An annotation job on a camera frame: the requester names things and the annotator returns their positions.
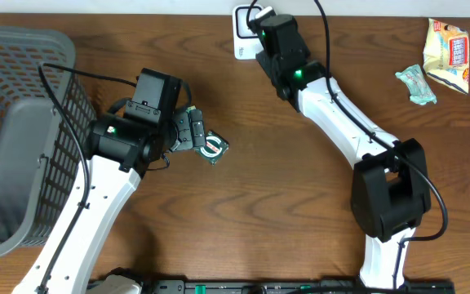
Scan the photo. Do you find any dark green round-label packet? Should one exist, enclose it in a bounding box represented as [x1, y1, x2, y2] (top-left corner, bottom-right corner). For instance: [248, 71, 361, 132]
[195, 130, 229, 166]

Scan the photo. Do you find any teal snack packet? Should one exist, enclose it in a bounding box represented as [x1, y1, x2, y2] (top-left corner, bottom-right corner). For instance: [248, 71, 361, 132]
[395, 65, 437, 105]

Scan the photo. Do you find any yellow snack bag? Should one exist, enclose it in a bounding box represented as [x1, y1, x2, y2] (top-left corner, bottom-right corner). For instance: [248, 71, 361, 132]
[423, 18, 470, 95]

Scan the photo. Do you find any teal small snack box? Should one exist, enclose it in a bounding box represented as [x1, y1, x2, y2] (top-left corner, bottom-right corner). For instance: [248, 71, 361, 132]
[186, 105, 197, 113]

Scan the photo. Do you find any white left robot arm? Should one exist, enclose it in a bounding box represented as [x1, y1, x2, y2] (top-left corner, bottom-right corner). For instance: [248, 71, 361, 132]
[13, 107, 206, 293]

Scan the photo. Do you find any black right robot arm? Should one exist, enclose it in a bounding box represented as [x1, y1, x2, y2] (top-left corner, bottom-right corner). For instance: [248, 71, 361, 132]
[255, 51, 431, 290]

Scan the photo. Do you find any white barcode scanner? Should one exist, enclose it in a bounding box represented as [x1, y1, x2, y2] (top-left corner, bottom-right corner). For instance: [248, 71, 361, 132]
[232, 4, 263, 60]

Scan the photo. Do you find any grey plastic mesh basket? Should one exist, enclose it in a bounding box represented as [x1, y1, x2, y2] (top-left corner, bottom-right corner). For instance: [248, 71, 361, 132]
[0, 26, 95, 256]

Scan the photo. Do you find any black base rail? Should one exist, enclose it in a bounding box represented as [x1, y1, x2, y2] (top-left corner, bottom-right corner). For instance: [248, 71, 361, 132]
[87, 278, 456, 294]

